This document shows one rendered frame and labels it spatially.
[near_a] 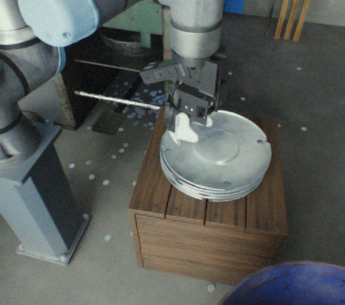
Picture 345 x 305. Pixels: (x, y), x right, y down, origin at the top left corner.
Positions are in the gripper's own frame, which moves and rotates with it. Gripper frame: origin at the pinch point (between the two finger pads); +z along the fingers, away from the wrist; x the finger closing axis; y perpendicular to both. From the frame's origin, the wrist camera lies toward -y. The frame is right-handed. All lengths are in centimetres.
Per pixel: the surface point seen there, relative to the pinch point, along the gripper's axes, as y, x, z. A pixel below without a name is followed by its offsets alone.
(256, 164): 12.7, 16.1, 17.1
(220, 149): 2.9, 14.8, 16.5
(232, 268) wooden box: 17.4, 1.0, 44.1
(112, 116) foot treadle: -50, 26, 40
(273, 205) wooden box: 20.5, 10.4, 21.6
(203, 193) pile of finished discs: 5.8, 1.7, 18.5
